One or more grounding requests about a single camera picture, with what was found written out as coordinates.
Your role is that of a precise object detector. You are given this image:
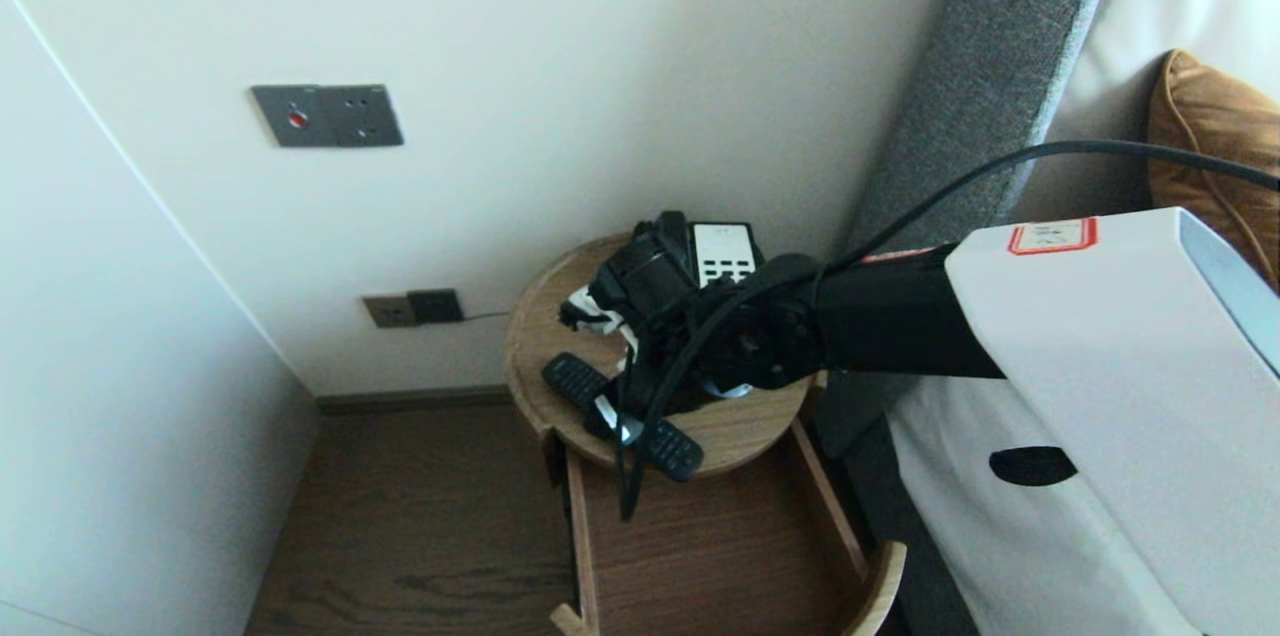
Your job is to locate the black tv remote control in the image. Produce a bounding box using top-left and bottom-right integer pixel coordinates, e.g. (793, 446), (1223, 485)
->
(542, 352), (704, 483)

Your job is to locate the brown velvet cushion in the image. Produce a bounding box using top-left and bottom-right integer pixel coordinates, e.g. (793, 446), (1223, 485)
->
(1147, 48), (1280, 287)

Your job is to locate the black wall plug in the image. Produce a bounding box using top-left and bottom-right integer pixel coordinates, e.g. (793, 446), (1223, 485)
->
(407, 289), (465, 325)

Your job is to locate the grey fabric headboard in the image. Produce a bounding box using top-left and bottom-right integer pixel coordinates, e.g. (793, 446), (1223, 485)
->
(812, 0), (1126, 462)

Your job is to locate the black and white telephone base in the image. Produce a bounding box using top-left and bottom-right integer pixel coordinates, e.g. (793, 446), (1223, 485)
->
(690, 222), (766, 287)

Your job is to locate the beige pillow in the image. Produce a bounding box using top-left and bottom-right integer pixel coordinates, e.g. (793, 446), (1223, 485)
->
(1010, 56), (1166, 222)

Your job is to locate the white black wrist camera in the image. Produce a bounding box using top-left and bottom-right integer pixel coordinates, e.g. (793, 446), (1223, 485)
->
(558, 228), (701, 357)

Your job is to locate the round wooden bedside table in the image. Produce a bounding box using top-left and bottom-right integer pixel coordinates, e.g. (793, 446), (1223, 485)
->
(503, 234), (829, 477)

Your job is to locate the beige wall socket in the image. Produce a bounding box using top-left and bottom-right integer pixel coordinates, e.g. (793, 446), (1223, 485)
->
(362, 294), (419, 329)

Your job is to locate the grey wall switch panel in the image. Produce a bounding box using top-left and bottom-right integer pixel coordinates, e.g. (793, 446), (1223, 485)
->
(250, 84), (404, 149)

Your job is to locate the black telephone handset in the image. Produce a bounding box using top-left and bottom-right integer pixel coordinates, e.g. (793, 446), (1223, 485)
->
(655, 211), (693, 262)

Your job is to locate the round wooden side table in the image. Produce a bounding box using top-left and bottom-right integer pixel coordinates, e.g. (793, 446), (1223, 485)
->
(548, 416), (908, 636)

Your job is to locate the brown wooden baseboard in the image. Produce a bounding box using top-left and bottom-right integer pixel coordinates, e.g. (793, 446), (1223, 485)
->
(316, 386), (513, 417)

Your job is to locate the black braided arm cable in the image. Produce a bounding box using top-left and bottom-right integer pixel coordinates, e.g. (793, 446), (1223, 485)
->
(612, 140), (1280, 523)

